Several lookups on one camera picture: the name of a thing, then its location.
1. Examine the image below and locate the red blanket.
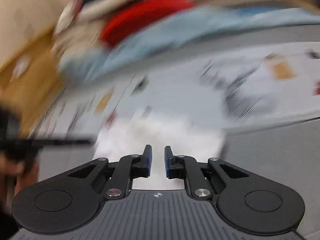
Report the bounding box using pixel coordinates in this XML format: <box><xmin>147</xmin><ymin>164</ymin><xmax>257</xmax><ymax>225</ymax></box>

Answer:
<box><xmin>100</xmin><ymin>0</ymin><xmax>195</xmax><ymax>48</ymax></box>

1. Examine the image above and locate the wooden bed frame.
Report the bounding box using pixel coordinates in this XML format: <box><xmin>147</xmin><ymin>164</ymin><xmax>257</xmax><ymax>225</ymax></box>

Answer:
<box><xmin>1</xmin><ymin>0</ymin><xmax>319</xmax><ymax>137</ymax></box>

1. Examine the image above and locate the white folded quilt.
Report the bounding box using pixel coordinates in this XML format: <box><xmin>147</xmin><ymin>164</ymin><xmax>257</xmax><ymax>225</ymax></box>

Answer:
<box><xmin>53</xmin><ymin>0</ymin><xmax>161</xmax><ymax>36</ymax></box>

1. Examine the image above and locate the light blue sheet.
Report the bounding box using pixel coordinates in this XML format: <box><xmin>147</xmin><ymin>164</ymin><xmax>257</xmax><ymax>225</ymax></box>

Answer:
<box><xmin>59</xmin><ymin>7</ymin><xmax>319</xmax><ymax>83</ymax></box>

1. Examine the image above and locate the white long-sleeve shirt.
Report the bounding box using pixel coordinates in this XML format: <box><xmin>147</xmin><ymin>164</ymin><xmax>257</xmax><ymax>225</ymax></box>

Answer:
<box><xmin>94</xmin><ymin>117</ymin><xmax>225</xmax><ymax>190</ymax></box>

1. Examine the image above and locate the person's left hand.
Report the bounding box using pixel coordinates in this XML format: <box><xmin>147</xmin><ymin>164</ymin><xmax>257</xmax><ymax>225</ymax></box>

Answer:
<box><xmin>1</xmin><ymin>152</ymin><xmax>40</xmax><ymax>214</ymax></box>

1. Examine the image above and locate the printed light bed sheet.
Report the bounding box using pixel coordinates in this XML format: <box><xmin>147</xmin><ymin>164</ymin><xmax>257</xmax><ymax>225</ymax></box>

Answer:
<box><xmin>35</xmin><ymin>41</ymin><xmax>319</xmax><ymax>137</ymax></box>

